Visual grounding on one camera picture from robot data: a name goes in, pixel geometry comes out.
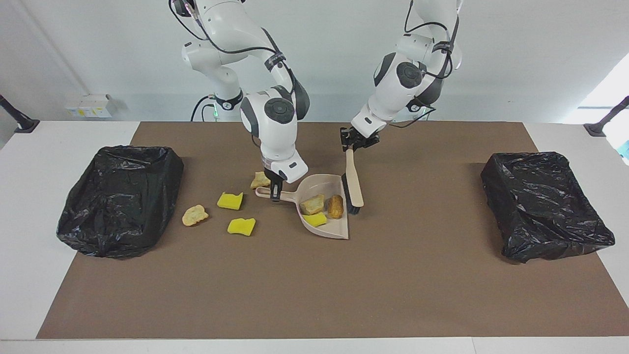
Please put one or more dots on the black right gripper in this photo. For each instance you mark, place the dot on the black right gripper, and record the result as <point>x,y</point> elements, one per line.
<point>275,179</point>

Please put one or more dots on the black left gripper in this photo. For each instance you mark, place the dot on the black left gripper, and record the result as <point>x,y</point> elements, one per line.
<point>356,138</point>

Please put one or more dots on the beige scrap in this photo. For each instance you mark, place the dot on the beige scrap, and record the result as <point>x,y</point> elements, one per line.
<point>258,182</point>
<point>195,215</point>

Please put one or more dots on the beige brush black bristles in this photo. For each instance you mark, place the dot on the beige brush black bristles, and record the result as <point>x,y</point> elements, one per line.
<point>354,187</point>

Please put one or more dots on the yellow sponge piece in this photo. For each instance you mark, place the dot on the yellow sponge piece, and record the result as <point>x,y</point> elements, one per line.
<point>242,226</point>
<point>230,200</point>

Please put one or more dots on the yellow sponge green backing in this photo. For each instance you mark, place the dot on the yellow sponge green backing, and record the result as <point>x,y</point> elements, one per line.
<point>315,220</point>

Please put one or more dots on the brown bread roll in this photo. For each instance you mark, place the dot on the brown bread roll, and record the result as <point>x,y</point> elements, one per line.
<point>335,206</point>

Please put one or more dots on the beige plastic dustpan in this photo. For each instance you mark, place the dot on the beige plastic dustpan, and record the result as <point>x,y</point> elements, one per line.
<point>339,228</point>

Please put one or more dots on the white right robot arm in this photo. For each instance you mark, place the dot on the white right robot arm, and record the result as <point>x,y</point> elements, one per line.
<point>275,132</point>

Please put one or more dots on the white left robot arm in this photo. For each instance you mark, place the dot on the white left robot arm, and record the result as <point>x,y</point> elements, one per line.
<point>393,98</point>

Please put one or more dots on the black bag lined bin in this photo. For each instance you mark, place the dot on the black bag lined bin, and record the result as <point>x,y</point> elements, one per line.
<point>118,206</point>
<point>540,206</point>

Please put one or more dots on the brown table mat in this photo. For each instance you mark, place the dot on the brown table mat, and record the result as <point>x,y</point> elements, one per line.
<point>314,295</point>

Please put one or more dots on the black clamp stand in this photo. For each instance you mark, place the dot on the black clamp stand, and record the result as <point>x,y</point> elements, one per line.
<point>597,129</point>
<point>27,125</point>

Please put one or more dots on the light blue object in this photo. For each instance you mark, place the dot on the light blue object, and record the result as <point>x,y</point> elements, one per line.
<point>625,150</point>

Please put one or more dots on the white wall socket box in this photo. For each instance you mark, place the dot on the white wall socket box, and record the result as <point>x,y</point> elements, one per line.
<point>88,105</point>

